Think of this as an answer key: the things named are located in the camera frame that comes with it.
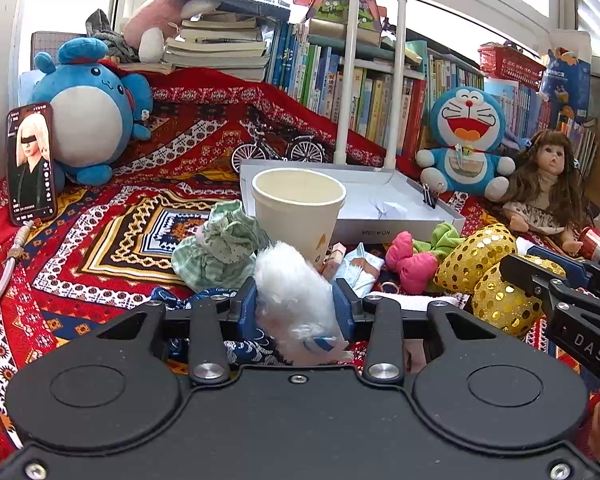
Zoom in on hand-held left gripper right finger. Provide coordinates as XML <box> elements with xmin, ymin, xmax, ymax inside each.
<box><xmin>332</xmin><ymin>280</ymin><xmax>501</xmax><ymax>385</ymax></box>

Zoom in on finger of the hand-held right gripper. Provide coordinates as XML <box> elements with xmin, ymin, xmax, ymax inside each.
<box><xmin>526</xmin><ymin>246</ymin><xmax>600</xmax><ymax>288</ymax></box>
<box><xmin>500</xmin><ymin>252</ymin><xmax>588</xmax><ymax>311</ymax></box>

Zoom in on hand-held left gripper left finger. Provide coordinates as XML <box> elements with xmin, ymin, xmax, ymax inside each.
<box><xmin>97</xmin><ymin>277</ymin><xmax>258</xmax><ymax>386</ymax></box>

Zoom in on dark blue patterned scrunchie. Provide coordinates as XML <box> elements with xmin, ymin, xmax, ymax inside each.
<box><xmin>150</xmin><ymin>286</ymin><xmax>291</xmax><ymax>367</ymax></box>

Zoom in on white fluffy scrunchie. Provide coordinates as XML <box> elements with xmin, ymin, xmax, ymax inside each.
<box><xmin>254</xmin><ymin>241</ymin><xmax>353</xmax><ymax>366</ymax></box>

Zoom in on gold sequin bow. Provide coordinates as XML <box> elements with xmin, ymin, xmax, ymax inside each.
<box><xmin>432</xmin><ymin>223</ymin><xmax>566</xmax><ymax>338</ymax></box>

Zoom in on green striped cloth pouch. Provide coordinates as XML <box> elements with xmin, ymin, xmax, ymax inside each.
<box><xmin>171</xmin><ymin>200</ymin><xmax>271</xmax><ymax>292</ymax></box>

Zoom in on white shallow cardboard box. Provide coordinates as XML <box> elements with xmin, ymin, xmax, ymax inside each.
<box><xmin>239</xmin><ymin>157</ymin><xmax>466</xmax><ymax>246</ymax></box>

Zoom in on light blue doll clothing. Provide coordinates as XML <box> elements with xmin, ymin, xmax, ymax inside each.
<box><xmin>332</xmin><ymin>242</ymin><xmax>385</xmax><ymax>297</ymax></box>

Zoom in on white terry cloth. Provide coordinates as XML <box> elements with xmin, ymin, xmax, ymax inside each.
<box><xmin>367</xmin><ymin>291</ymin><xmax>463</xmax><ymax>311</ymax></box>

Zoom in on pink fabric bow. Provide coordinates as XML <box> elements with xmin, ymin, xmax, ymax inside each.
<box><xmin>385</xmin><ymin>231</ymin><xmax>440</xmax><ymax>295</ymax></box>

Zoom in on green fabric scrunchie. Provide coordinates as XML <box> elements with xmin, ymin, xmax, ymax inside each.
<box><xmin>412</xmin><ymin>222</ymin><xmax>463</xmax><ymax>261</ymax></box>

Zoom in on white paper cup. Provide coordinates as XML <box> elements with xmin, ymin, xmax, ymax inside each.
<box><xmin>251</xmin><ymin>167</ymin><xmax>347</xmax><ymax>268</ymax></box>

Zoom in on brown-haired doll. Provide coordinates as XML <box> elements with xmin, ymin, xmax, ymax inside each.
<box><xmin>502</xmin><ymin>130</ymin><xmax>588</xmax><ymax>256</ymax></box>

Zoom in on red patterned blanket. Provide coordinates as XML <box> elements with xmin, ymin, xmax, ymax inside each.
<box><xmin>0</xmin><ymin>67</ymin><xmax>600</xmax><ymax>466</ymax></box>

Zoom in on blue cat plush toy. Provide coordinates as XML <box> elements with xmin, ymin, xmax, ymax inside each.
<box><xmin>415</xmin><ymin>85</ymin><xmax>517</xmax><ymax>201</ymax></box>

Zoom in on miniature bicycle model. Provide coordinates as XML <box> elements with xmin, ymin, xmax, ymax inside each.
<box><xmin>231</xmin><ymin>122</ymin><xmax>327</xmax><ymax>165</ymax></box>

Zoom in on blue paper bag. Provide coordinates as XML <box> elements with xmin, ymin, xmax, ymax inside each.
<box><xmin>537</xmin><ymin>47</ymin><xmax>593</xmax><ymax>116</ymax></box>

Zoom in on red plastic basket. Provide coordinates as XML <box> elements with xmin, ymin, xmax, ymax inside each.
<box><xmin>477</xmin><ymin>42</ymin><xmax>548</xmax><ymax>92</ymax></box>

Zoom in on row of upright books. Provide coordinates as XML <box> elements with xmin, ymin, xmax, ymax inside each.
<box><xmin>265</xmin><ymin>20</ymin><xmax>600</xmax><ymax>161</ymax></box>

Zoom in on round blue plush toy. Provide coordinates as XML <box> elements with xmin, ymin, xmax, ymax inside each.
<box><xmin>30</xmin><ymin>36</ymin><xmax>153</xmax><ymax>186</ymax></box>

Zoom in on smartphone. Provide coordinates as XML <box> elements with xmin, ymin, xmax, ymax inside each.
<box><xmin>6</xmin><ymin>102</ymin><xmax>59</xmax><ymax>226</ymax></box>

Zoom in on stack of books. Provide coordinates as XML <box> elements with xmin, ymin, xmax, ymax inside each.
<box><xmin>117</xmin><ymin>10</ymin><xmax>271</xmax><ymax>81</ymax></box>

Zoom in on grey cloth toy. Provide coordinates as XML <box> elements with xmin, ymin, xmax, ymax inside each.
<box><xmin>86</xmin><ymin>8</ymin><xmax>138</xmax><ymax>58</ymax></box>

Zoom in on pink plush toy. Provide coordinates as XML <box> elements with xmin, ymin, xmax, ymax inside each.
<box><xmin>122</xmin><ymin>0</ymin><xmax>221</xmax><ymax>63</ymax></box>

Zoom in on paper house model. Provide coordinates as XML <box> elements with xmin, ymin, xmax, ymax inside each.
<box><xmin>302</xmin><ymin>0</ymin><xmax>396</xmax><ymax>48</ymax></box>

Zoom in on grey grid board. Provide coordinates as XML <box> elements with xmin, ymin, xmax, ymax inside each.
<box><xmin>30</xmin><ymin>30</ymin><xmax>88</xmax><ymax>73</ymax></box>

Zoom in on white pipe frame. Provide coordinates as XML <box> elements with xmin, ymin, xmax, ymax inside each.
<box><xmin>334</xmin><ymin>0</ymin><xmax>411</xmax><ymax>171</ymax></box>

